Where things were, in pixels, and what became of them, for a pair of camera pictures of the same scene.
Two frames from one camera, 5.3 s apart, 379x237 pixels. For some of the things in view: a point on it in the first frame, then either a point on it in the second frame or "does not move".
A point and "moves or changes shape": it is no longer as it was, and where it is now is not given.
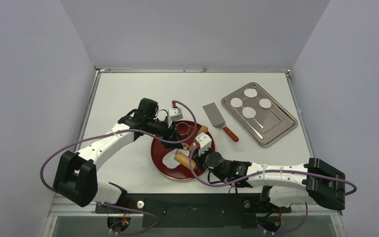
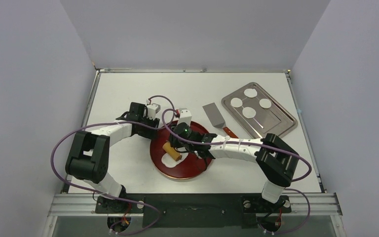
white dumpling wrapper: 236,102 does not move
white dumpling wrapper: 248,112 does not move
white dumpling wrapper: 250,93 does not move
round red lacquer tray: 183,130 does not move
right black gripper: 197,159 → 177,142
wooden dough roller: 185,158 moves or changes shape
